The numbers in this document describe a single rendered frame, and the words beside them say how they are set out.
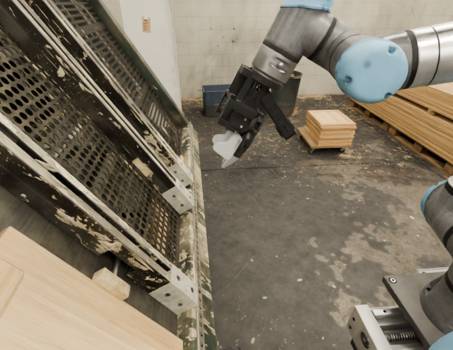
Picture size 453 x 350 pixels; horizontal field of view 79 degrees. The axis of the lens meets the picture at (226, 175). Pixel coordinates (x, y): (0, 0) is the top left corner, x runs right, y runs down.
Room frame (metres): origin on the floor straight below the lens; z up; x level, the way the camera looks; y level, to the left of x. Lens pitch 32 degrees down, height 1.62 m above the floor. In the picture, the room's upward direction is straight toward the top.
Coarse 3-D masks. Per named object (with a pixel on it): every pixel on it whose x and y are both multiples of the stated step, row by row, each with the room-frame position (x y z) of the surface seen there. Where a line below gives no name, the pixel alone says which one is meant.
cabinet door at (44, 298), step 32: (0, 256) 0.28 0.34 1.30; (32, 256) 0.31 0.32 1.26; (0, 288) 0.24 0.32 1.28; (32, 288) 0.27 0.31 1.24; (64, 288) 0.30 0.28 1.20; (96, 288) 0.34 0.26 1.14; (0, 320) 0.21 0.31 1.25; (32, 320) 0.23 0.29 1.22; (64, 320) 0.26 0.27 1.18; (96, 320) 0.29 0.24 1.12; (128, 320) 0.32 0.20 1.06
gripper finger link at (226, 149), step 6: (234, 138) 0.51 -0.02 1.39; (240, 138) 0.51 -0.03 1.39; (216, 144) 0.51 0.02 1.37; (222, 144) 0.51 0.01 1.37; (228, 144) 0.51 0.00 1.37; (234, 144) 0.51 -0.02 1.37; (216, 150) 0.51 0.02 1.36; (222, 150) 0.51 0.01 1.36; (228, 150) 0.51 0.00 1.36; (234, 150) 0.51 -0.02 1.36; (222, 156) 0.51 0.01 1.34; (228, 156) 0.51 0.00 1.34; (234, 156) 0.50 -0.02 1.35; (228, 162) 0.51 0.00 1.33
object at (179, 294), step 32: (0, 128) 0.44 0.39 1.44; (0, 160) 0.41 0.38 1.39; (32, 160) 0.43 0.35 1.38; (32, 192) 0.41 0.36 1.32; (64, 192) 0.42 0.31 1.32; (64, 224) 0.41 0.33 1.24; (96, 224) 0.42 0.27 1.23; (128, 256) 0.43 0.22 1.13; (160, 256) 0.48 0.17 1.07; (160, 288) 0.43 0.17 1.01; (192, 288) 0.48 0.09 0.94
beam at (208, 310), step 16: (192, 128) 1.82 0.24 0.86; (192, 224) 0.79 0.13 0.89; (192, 240) 0.71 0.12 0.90; (192, 256) 0.63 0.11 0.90; (192, 272) 0.57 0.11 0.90; (208, 272) 0.64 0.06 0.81; (208, 288) 0.57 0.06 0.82; (208, 304) 0.51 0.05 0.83; (192, 320) 0.41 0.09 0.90; (208, 320) 0.45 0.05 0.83; (192, 336) 0.37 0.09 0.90; (208, 336) 0.40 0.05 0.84
